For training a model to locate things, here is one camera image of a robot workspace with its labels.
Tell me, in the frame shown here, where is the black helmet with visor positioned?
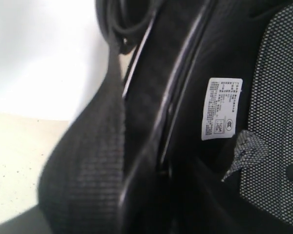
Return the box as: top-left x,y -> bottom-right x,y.
39,0 -> 293,234

